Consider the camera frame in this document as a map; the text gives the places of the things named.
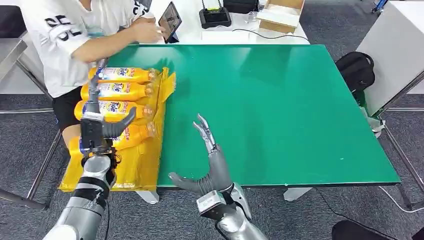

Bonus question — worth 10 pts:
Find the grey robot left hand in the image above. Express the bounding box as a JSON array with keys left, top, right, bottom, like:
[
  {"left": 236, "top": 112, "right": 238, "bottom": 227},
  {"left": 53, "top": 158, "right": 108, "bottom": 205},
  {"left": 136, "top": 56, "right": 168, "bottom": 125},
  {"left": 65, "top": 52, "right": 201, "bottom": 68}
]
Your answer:
[{"left": 86, "top": 58, "right": 137, "bottom": 140}]

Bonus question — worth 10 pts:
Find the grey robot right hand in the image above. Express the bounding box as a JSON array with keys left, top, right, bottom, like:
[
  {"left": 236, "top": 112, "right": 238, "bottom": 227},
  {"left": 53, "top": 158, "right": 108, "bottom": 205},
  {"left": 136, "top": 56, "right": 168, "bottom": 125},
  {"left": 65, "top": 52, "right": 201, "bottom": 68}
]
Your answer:
[{"left": 168, "top": 113, "right": 233, "bottom": 197}]

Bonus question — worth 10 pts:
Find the orange drink bottle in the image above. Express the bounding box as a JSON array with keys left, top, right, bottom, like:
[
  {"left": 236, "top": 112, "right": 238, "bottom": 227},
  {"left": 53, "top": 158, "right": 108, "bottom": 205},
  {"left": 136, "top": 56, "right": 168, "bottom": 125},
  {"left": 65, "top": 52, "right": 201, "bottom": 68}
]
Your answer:
[
  {"left": 88, "top": 67, "right": 161, "bottom": 84},
  {"left": 80, "top": 82, "right": 157, "bottom": 102},
  {"left": 74, "top": 100, "right": 155, "bottom": 123},
  {"left": 78, "top": 121, "right": 157, "bottom": 153}
]

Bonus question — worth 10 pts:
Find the yellow plastic sheet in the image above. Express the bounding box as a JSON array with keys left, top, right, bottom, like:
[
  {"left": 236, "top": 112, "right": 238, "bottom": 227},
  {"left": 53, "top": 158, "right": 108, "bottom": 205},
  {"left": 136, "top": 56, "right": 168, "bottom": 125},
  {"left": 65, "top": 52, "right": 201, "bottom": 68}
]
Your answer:
[{"left": 58, "top": 67, "right": 177, "bottom": 193}]

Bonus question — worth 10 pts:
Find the white table foot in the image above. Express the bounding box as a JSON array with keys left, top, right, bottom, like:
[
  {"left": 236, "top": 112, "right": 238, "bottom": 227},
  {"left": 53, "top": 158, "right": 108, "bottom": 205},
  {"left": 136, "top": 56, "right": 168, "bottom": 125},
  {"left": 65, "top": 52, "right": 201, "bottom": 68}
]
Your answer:
[
  {"left": 135, "top": 190, "right": 161, "bottom": 205},
  {"left": 283, "top": 187, "right": 313, "bottom": 202}
]

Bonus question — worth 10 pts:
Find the green table mat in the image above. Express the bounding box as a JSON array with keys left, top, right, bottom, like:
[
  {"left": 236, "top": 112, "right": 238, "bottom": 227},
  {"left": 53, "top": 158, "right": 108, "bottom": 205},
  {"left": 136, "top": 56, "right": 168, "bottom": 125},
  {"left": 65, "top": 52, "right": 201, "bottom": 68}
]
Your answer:
[{"left": 107, "top": 43, "right": 402, "bottom": 188}]

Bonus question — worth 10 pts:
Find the person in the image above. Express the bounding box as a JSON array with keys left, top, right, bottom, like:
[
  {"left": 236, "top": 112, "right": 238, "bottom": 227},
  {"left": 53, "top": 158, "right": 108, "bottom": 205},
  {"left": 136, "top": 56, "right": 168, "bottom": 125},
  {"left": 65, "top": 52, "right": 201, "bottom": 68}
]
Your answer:
[{"left": 18, "top": 0, "right": 165, "bottom": 152}]

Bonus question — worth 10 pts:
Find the person's right hand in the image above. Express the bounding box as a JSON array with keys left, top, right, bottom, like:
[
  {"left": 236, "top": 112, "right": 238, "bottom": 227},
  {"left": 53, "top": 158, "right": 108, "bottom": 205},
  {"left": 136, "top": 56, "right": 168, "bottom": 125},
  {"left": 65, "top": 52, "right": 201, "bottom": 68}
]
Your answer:
[{"left": 132, "top": 17, "right": 166, "bottom": 44}]

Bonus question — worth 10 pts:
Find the black tablet on stand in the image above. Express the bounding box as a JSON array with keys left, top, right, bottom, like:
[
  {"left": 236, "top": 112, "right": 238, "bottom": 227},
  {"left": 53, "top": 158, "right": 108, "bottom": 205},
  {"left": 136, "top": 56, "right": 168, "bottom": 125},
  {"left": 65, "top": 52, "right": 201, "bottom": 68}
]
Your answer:
[{"left": 157, "top": 1, "right": 183, "bottom": 44}]

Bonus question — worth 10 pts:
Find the white table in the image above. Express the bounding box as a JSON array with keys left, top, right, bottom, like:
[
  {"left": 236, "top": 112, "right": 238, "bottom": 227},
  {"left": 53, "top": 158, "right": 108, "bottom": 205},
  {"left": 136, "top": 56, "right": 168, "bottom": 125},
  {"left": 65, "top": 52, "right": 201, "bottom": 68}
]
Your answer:
[{"left": 145, "top": 0, "right": 311, "bottom": 46}]

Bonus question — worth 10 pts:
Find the black robot foot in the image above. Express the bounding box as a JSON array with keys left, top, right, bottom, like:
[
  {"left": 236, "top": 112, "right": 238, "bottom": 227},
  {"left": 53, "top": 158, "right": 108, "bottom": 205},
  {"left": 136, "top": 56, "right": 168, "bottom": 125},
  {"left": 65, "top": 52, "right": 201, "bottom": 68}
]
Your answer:
[{"left": 332, "top": 220, "right": 424, "bottom": 240}]

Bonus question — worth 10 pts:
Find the black router with antennas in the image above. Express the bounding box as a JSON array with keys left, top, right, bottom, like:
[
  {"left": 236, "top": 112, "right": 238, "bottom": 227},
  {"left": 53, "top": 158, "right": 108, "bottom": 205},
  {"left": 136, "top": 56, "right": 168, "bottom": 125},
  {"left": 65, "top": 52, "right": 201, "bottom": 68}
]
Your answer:
[{"left": 198, "top": 0, "right": 232, "bottom": 29}]

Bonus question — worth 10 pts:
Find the white plastic bag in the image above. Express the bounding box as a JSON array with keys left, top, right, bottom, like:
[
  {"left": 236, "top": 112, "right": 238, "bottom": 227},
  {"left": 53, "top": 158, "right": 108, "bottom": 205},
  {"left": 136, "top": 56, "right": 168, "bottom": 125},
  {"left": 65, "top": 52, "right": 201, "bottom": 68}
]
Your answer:
[{"left": 360, "top": 105, "right": 387, "bottom": 138}]

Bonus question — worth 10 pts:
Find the open cardboard box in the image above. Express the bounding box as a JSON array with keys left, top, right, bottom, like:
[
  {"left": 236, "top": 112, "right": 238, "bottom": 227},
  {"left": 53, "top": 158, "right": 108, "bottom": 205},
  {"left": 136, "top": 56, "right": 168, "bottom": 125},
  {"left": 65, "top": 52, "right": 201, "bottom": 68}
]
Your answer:
[{"left": 256, "top": 0, "right": 305, "bottom": 34}]

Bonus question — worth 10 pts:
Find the black case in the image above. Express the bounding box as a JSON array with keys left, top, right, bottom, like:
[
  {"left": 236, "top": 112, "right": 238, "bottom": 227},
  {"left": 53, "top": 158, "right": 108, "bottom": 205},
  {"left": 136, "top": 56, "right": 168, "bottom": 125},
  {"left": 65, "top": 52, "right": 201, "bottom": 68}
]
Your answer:
[{"left": 223, "top": 0, "right": 260, "bottom": 14}]

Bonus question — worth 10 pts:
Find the black backpack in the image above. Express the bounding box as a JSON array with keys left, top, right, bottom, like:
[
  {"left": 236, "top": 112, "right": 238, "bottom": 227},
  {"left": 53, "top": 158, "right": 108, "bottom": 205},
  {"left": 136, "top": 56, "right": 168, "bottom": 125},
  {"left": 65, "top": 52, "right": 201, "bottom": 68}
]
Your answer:
[{"left": 335, "top": 51, "right": 376, "bottom": 100}]

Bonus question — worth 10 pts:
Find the dark metal table leg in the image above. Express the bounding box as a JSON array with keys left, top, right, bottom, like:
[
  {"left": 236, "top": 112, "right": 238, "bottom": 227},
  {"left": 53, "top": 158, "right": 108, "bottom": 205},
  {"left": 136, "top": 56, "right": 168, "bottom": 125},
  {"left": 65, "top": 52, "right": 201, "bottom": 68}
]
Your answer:
[{"left": 384, "top": 125, "right": 424, "bottom": 213}]

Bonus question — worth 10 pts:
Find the grey cabinet panel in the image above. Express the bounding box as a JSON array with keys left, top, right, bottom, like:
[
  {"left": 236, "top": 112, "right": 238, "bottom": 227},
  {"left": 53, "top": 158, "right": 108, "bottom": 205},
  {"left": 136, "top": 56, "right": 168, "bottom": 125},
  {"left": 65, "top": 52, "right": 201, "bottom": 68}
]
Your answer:
[{"left": 356, "top": 0, "right": 424, "bottom": 117}]

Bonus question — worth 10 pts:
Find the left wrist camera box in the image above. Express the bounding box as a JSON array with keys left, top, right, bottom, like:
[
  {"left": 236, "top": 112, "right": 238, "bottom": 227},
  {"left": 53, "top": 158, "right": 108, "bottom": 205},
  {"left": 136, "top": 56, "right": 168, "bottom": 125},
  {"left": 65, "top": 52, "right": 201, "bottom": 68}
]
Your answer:
[{"left": 80, "top": 111, "right": 106, "bottom": 155}]

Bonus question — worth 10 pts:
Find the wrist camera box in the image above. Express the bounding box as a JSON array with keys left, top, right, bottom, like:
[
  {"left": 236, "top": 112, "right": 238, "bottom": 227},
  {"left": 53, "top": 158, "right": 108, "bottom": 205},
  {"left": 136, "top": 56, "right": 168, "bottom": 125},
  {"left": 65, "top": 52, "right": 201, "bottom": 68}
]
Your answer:
[
  {"left": 80, "top": 111, "right": 106, "bottom": 155},
  {"left": 196, "top": 190, "right": 230, "bottom": 220}
]

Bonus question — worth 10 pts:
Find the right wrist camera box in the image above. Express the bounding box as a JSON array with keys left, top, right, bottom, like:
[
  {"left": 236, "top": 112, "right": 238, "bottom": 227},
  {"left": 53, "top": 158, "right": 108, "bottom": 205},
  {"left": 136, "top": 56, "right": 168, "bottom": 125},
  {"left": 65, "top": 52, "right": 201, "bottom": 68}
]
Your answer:
[{"left": 196, "top": 190, "right": 230, "bottom": 220}]

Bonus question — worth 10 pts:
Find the metal frame of seat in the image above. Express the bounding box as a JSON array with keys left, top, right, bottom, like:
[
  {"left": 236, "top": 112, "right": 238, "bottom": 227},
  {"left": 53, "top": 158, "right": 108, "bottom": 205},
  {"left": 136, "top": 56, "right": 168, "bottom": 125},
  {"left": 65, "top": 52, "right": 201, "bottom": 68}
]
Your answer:
[{"left": 0, "top": 129, "right": 64, "bottom": 210}]

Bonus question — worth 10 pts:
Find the black floor cable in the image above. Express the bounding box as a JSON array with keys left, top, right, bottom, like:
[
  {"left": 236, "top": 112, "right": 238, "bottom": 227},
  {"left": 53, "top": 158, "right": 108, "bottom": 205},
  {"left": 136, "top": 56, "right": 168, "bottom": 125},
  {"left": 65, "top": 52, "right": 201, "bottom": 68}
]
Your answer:
[{"left": 314, "top": 188, "right": 393, "bottom": 240}]

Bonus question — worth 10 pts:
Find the black cable on white table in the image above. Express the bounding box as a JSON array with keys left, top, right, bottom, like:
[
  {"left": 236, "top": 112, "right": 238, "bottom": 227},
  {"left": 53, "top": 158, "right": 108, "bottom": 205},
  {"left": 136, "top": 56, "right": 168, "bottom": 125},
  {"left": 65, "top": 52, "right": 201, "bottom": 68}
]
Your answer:
[{"left": 231, "top": 28, "right": 310, "bottom": 43}]

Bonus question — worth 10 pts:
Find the white floor cable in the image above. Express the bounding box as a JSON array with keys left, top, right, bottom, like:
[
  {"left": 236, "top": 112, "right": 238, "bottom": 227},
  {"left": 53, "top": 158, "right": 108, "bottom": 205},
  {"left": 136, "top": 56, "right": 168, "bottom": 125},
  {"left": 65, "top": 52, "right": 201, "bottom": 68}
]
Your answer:
[{"left": 379, "top": 186, "right": 424, "bottom": 214}]

